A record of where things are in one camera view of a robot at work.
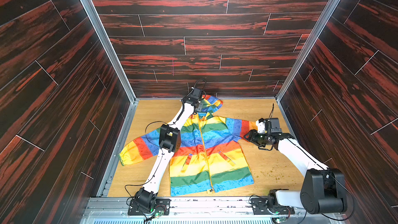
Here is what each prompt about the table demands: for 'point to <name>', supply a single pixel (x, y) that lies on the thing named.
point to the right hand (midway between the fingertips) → (249, 136)
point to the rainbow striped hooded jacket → (209, 159)
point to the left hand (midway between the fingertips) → (197, 104)
